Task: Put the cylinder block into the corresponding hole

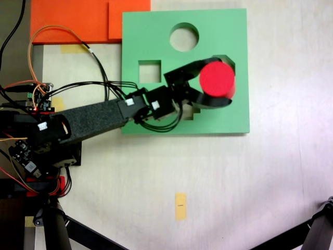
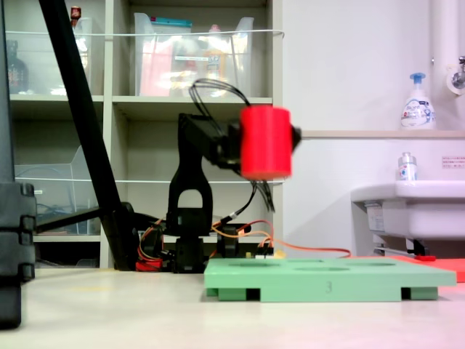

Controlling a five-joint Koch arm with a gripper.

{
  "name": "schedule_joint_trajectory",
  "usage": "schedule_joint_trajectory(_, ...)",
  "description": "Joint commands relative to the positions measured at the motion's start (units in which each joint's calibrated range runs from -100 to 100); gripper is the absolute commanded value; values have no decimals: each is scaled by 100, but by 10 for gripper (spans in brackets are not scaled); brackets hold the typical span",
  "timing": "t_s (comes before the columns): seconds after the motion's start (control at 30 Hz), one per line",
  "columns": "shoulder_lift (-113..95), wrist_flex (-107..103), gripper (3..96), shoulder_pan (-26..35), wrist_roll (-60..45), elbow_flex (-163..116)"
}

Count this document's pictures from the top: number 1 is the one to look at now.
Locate green shape sorter board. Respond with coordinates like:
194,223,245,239
121,8,251,136

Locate yellow masking tape piece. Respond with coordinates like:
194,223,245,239
60,43,91,55
53,97,66,113

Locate red printed clamp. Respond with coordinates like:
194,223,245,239
15,175,66,197

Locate orange thin wire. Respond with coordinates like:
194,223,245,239
27,24,92,95

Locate black tripod pole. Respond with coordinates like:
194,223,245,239
300,215,333,250

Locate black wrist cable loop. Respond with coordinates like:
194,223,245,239
133,103,184,133

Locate orange flat block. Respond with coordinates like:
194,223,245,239
30,0,152,45

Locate thin black tripod brace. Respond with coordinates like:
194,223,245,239
64,215,130,250

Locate red cylinder block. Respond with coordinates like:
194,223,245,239
198,61,237,100

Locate black motor cable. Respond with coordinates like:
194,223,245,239
48,81,139,102

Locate black circuit board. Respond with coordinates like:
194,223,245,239
8,139,44,180

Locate yellow tape with mark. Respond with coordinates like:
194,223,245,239
174,192,188,221

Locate slim black tripod strut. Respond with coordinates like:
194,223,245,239
249,220,314,250

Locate black power cable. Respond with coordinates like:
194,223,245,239
0,0,27,73

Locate thick black tripod leg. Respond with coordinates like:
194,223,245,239
32,199,73,250

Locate orange servo wires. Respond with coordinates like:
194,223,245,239
48,166,73,196

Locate black cable white marks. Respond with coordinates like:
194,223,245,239
82,41,110,102

